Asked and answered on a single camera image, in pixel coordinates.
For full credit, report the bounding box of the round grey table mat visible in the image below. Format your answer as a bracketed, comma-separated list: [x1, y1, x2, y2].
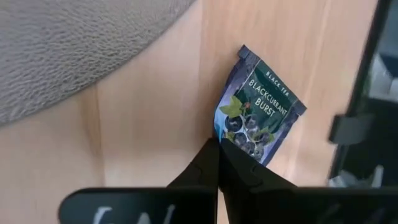
[0, 0, 197, 127]

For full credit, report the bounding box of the black aluminium rig frame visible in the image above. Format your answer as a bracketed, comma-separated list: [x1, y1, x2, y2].
[328, 0, 398, 189]

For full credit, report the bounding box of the blackcurrant tea packet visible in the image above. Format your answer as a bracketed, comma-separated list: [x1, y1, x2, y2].
[213, 44, 308, 167]

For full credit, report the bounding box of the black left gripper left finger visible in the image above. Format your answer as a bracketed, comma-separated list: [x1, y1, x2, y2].
[58, 138, 220, 224]

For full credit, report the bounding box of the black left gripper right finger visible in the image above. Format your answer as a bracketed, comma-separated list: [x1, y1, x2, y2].
[219, 139, 398, 224]

